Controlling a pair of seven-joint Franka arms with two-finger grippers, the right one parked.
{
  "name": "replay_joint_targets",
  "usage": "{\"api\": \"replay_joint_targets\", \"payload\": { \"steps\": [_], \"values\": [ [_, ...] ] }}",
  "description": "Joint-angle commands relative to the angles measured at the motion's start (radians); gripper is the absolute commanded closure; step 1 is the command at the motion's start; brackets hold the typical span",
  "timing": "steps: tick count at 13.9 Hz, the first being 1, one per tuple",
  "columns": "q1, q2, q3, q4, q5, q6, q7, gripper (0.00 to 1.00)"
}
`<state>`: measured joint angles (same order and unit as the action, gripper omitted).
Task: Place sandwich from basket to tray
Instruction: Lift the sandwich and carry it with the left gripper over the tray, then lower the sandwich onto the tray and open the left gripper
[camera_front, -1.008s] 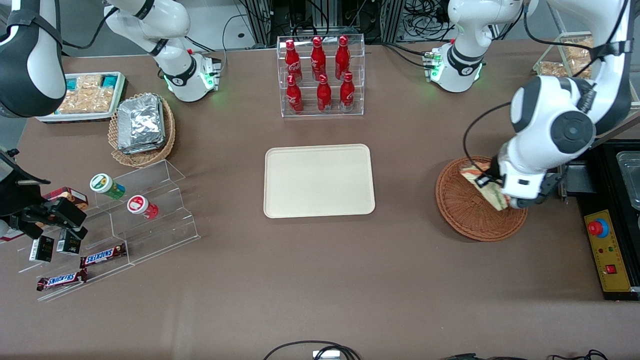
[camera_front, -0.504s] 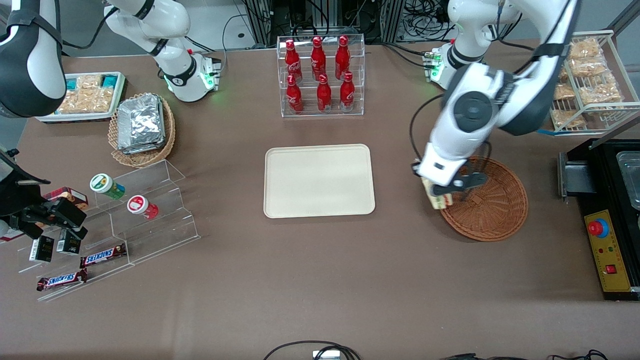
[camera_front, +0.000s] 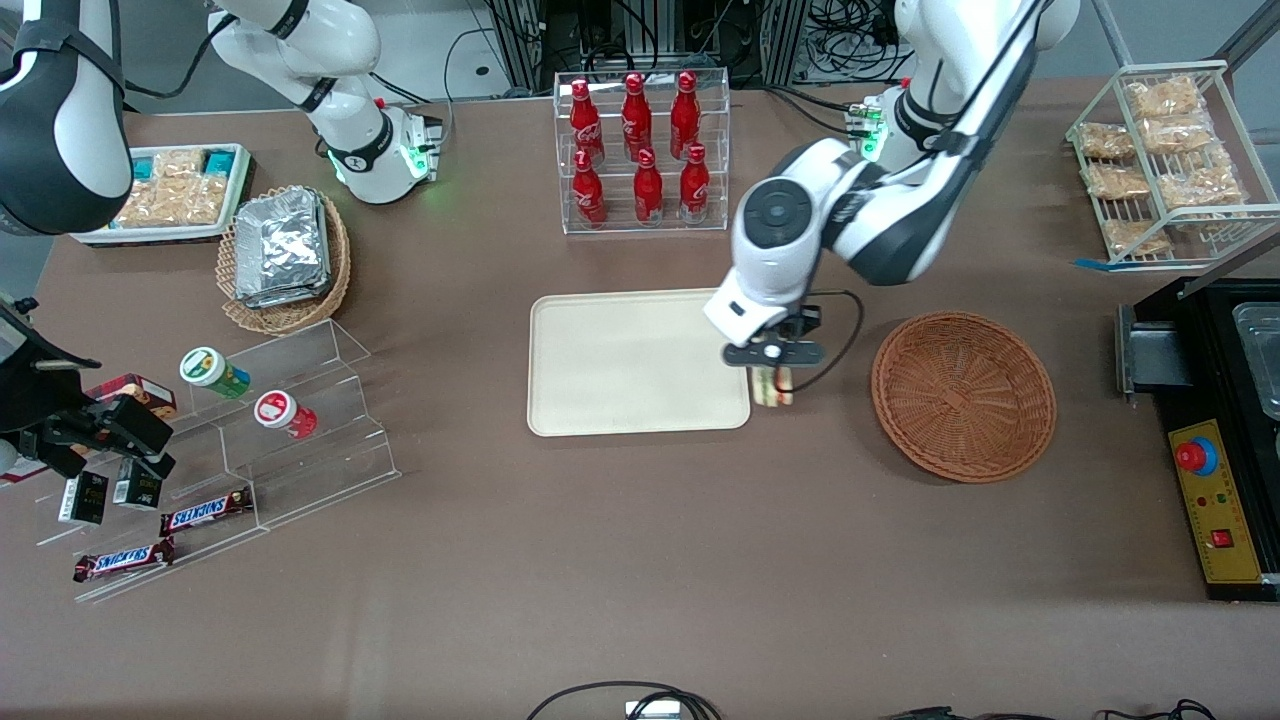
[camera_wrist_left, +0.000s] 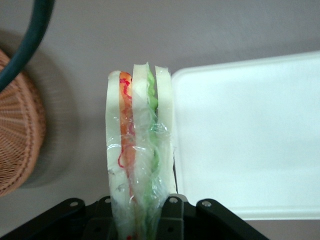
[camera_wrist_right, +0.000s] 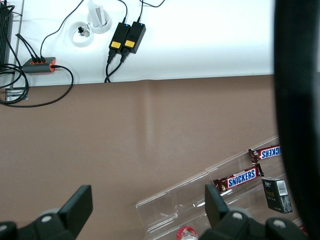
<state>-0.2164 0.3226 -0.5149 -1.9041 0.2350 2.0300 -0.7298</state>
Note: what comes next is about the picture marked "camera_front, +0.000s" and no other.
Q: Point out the brown red chocolate box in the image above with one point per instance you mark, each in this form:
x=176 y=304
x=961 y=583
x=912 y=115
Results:
x=135 y=390

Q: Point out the triangle sandwich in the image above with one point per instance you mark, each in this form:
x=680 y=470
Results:
x=773 y=392

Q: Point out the grey metal bracket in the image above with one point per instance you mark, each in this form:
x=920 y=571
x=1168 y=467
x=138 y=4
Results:
x=1150 y=355

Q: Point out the red can white lid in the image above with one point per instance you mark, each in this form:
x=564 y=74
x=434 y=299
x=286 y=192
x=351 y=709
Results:
x=283 y=413

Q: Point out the small black box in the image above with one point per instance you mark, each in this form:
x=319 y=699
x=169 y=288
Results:
x=138 y=488
x=84 y=498

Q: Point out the red emergency stop button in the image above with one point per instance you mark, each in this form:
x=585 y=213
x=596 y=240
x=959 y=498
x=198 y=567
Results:
x=1193 y=456

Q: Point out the black control box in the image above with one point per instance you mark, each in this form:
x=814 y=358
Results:
x=1210 y=380

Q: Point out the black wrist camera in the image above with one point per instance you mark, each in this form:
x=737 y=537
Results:
x=806 y=322
x=115 y=428

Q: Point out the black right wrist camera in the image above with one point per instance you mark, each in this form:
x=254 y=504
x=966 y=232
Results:
x=115 y=428

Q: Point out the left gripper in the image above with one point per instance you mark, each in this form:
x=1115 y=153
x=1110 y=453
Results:
x=803 y=323

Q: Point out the beige cracker pack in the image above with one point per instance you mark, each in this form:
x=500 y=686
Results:
x=178 y=163
x=150 y=207
x=205 y=197

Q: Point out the green can white lid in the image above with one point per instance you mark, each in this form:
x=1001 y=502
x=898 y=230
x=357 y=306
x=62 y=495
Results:
x=212 y=370

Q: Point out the light tan wicker basket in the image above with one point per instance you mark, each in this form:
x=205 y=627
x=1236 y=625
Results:
x=290 y=318

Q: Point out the clear acrylic bottle rack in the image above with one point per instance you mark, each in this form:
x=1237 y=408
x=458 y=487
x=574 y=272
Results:
x=615 y=222

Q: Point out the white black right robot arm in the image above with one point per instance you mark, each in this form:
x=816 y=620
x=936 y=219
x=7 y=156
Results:
x=60 y=120

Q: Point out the small grey box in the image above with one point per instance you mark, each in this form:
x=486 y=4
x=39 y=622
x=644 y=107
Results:
x=653 y=710

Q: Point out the clear bag beige snack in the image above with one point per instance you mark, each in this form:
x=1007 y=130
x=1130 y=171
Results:
x=1180 y=135
x=1105 y=141
x=1200 y=187
x=1165 y=97
x=1116 y=182
x=1136 y=237

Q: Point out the yellow control panel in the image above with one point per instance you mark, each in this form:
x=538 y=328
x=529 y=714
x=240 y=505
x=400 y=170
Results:
x=1222 y=510

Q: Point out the blue tape piece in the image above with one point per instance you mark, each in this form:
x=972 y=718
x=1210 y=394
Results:
x=1092 y=264

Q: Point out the Snickers bar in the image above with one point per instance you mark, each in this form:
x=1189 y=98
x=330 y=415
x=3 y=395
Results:
x=122 y=561
x=205 y=512

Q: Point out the white plastic bin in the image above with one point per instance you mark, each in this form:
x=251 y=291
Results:
x=240 y=190

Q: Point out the clear metal-grey container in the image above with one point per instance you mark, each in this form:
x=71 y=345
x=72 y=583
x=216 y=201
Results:
x=1258 y=350

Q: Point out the red cola bottle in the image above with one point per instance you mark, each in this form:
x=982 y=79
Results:
x=685 y=115
x=589 y=195
x=587 y=125
x=694 y=186
x=648 y=190
x=636 y=118

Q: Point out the brown round wicker basket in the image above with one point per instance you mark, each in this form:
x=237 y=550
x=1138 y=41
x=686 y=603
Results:
x=960 y=400

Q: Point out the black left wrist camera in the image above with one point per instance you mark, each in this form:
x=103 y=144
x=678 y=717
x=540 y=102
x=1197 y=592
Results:
x=806 y=322

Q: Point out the clear acrylic step display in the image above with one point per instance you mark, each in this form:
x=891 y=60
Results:
x=320 y=440

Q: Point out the silver foil pouch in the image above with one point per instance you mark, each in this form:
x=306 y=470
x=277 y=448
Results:
x=280 y=245
x=290 y=300

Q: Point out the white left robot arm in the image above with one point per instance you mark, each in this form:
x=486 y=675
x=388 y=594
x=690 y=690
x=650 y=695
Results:
x=890 y=220

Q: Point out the cream plastic tray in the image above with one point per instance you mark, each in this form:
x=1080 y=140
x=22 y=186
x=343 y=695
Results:
x=630 y=365

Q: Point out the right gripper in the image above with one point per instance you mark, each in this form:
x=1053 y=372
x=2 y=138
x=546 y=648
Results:
x=40 y=400

